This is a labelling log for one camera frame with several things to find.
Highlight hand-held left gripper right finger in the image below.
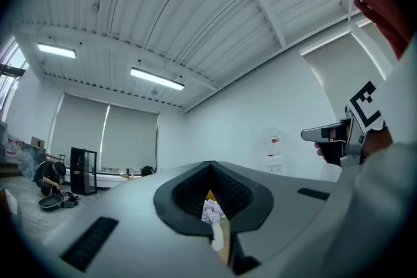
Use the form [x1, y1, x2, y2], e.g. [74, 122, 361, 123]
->
[210, 160, 275, 234]

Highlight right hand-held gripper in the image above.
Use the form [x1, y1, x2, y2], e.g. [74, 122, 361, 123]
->
[300, 80, 386, 170]

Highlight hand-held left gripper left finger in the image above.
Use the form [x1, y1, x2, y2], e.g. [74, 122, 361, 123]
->
[152, 160, 212, 236]

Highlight person's right hand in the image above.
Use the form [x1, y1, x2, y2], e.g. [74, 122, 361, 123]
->
[314, 126, 394, 164]

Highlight purple flowers in white vase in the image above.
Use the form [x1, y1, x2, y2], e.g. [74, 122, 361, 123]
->
[201, 198, 226, 252]

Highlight white water dispenser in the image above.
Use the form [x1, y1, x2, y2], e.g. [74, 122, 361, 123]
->
[262, 126, 288, 175]

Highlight grey roller blind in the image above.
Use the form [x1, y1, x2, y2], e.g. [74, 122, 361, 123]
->
[100, 103, 160, 171]
[302, 32, 394, 128]
[50, 93, 110, 161]

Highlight white long bench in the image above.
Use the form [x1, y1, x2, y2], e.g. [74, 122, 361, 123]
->
[64, 167, 144, 189]

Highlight black glass-door fridge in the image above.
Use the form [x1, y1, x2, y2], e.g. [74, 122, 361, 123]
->
[69, 146, 98, 197]

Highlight open black case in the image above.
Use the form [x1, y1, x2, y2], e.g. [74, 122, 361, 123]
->
[38, 191, 80, 214]

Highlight long ceiling light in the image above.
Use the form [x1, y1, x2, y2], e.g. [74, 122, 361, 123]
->
[130, 66, 186, 91]
[36, 42, 78, 60]

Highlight window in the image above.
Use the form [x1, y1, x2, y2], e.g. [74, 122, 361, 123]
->
[0, 37, 29, 110]

